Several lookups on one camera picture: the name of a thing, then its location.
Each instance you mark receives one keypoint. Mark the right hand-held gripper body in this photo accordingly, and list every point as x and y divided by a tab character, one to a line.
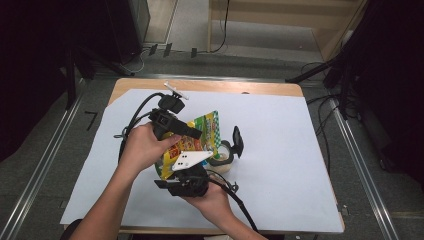
190	183

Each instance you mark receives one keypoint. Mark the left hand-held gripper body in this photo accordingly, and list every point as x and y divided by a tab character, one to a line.
165	118

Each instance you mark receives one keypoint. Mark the yellow green spout pouch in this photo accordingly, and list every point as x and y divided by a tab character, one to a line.
203	133

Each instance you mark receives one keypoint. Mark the clear jar with black lid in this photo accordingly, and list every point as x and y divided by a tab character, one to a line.
221	166

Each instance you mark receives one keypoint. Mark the person's right hand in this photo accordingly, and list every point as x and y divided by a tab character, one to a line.
213	205

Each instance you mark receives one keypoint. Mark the person's left hand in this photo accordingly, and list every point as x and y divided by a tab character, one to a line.
141	150

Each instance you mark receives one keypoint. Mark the black floor tape strip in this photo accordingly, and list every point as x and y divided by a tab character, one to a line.
194	52
153	49
167	49

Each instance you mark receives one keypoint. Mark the black angled floor tape mark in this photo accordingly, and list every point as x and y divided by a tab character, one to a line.
90	120

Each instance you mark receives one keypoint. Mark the black cabinet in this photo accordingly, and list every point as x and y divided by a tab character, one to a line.
123	30

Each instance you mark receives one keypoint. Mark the dark cloth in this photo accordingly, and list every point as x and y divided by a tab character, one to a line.
68	231

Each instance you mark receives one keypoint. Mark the black stand leg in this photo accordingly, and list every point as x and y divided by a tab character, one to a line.
310	71

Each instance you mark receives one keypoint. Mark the black curtain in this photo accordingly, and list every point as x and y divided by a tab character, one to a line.
30	66
393	83

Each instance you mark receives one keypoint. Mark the metal floor rail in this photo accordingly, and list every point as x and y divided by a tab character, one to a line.
41	170
362	168
216	77

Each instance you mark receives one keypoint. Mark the wooden frame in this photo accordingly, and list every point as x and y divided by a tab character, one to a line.
283	15

